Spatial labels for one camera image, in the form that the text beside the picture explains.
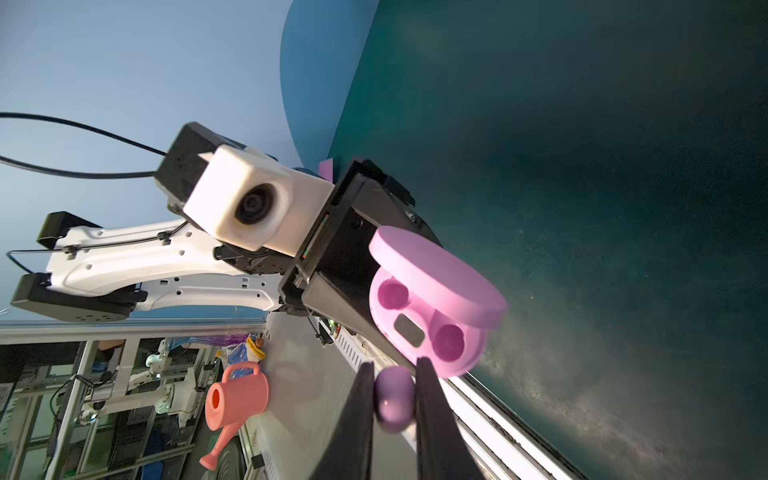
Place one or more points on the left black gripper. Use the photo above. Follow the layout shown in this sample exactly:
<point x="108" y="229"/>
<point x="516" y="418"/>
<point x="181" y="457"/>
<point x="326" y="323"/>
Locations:
<point x="331" y="275"/>

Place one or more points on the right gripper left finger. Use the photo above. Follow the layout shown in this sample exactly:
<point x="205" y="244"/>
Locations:
<point x="349" y="451"/>

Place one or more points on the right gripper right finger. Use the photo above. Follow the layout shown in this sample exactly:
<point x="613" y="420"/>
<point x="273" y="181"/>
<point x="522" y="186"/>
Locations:
<point x="442" y="453"/>

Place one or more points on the purple earbud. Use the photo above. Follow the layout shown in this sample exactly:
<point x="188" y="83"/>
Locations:
<point x="394" y="392"/>

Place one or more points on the purple earbud charging case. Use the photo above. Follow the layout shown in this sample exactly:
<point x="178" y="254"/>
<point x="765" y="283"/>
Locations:
<point x="429" y="303"/>

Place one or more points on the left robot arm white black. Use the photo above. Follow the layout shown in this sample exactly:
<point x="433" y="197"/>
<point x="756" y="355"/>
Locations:
<point x="96" y="274"/>

